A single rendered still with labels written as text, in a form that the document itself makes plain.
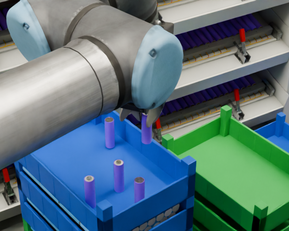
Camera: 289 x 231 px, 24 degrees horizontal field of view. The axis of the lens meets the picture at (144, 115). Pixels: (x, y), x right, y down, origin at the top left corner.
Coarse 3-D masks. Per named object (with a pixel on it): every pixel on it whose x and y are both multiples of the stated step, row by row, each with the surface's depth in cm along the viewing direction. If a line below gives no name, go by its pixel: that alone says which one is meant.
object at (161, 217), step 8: (24, 168) 128; (32, 176) 126; (40, 184) 125; (48, 192) 123; (56, 200) 121; (64, 208) 119; (176, 208) 120; (72, 216) 118; (160, 216) 118; (168, 216) 120; (80, 224) 116; (144, 224) 116; (152, 224) 118
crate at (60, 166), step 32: (96, 128) 135; (128, 128) 129; (32, 160) 121; (64, 160) 127; (96, 160) 127; (128, 160) 127; (160, 160) 124; (192, 160) 115; (64, 192) 115; (96, 192) 120; (128, 192) 120; (160, 192) 113; (192, 192) 119; (96, 224) 109; (128, 224) 111
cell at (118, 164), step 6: (114, 162) 117; (120, 162) 116; (114, 168) 117; (120, 168) 116; (114, 174) 118; (120, 174) 117; (114, 180) 119; (120, 180) 118; (114, 186) 119; (120, 186) 119
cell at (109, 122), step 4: (108, 120) 127; (112, 120) 127; (108, 124) 126; (112, 124) 127; (108, 128) 127; (112, 128) 127; (108, 132) 127; (112, 132) 128; (108, 136) 128; (112, 136) 128; (108, 140) 129; (112, 140) 129; (108, 144) 129; (112, 144) 129
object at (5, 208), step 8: (8, 168) 170; (0, 176) 167; (8, 176) 163; (0, 184) 169; (8, 184) 164; (16, 184) 168; (0, 192) 167; (8, 192) 164; (16, 192) 168; (0, 200) 166; (8, 200) 165; (16, 200) 165; (0, 208) 164; (8, 208) 164; (16, 208) 166; (0, 216) 165; (8, 216) 167
